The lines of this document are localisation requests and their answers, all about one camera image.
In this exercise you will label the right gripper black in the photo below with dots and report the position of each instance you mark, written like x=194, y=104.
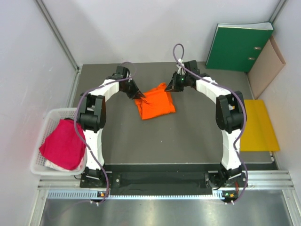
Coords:
x=173, y=86

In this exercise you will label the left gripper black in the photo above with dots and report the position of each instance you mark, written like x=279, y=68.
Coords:
x=135, y=93

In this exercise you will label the orange t shirt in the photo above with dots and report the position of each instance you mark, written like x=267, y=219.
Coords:
x=156, y=103

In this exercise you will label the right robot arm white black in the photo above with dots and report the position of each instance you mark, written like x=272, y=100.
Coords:
x=230, y=115

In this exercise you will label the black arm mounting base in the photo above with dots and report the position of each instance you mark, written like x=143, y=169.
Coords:
x=158, y=179

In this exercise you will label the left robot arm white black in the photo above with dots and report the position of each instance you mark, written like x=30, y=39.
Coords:
x=91, y=113

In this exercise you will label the magenta t shirt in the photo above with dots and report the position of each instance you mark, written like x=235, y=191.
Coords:
x=64, y=146

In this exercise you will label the yellow plastic folder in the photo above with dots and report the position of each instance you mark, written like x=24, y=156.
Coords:
x=259, y=135

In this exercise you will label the beige paper folder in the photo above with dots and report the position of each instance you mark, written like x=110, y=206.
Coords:
x=265, y=69

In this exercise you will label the white t shirt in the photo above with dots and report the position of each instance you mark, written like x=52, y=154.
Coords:
x=54, y=166

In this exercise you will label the white plastic basket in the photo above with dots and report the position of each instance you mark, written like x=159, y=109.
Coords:
x=50, y=123

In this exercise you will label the green ring binder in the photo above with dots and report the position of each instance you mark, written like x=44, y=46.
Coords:
x=236, y=47

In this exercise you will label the aluminium frame rail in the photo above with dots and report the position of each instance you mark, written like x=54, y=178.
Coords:
x=57, y=34

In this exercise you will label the grey slotted cable duct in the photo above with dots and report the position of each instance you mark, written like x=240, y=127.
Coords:
x=99, y=195

